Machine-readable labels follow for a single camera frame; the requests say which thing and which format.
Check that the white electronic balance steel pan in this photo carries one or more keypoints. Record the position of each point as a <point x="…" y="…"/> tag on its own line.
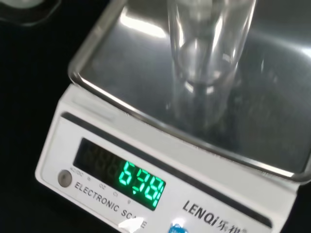
<point x="136" y="102"/>

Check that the black bench cloth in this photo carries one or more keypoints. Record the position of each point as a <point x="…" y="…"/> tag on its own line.
<point x="26" y="109"/>

